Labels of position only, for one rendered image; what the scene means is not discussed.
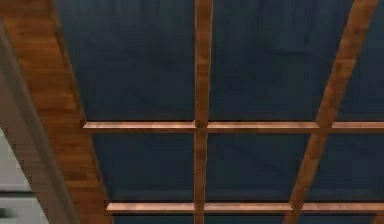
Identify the brown wooden shelf unit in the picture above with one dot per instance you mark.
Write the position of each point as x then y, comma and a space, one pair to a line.
203, 126

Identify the white cabinet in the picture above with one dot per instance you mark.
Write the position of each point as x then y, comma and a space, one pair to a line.
13, 193

